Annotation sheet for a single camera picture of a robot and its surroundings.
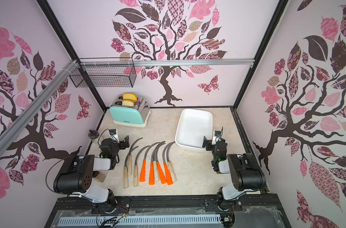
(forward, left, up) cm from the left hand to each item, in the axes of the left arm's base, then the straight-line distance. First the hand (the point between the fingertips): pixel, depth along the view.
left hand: (121, 138), depth 95 cm
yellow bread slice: (+27, -4, +15) cm, 31 cm away
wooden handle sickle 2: (-14, -7, -5) cm, 16 cm away
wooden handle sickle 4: (-18, -33, -5) cm, 38 cm away
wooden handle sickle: (-23, -7, -4) cm, 24 cm away
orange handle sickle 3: (-23, -32, -4) cm, 40 cm away
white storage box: (+14, -51, -5) cm, 53 cm away
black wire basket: (+57, +24, +12) cm, 63 cm away
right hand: (0, -61, +3) cm, 61 cm away
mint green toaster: (+14, -9, +7) cm, 18 cm away
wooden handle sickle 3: (-24, -13, -4) cm, 28 cm away
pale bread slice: (+21, -3, +14) cm, 25 cm away
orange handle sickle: (-22, -17, -6) cm, 28 cm away
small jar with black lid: (0, +17, +5) cm, 18 cm away
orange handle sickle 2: (-24, -29, -6) cm, 38 cm away
